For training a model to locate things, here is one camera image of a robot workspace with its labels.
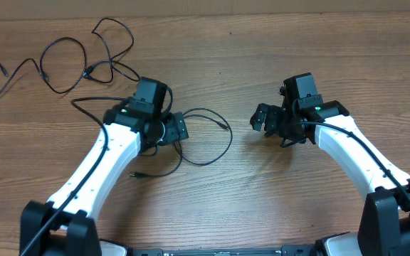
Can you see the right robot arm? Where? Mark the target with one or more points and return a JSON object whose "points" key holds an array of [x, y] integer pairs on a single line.
{"points": [[384, 227]]}

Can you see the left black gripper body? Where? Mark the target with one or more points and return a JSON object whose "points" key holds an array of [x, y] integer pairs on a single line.
{"points": [[174, 129]]}

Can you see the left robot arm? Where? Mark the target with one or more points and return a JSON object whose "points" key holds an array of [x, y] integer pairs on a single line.
{"points": [[66, 223]]}

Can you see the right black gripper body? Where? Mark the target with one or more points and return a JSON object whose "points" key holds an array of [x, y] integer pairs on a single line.
{"points": [[278, 123]]}

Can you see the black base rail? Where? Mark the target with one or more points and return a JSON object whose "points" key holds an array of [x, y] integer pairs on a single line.
{"points": [[223, 252]]}

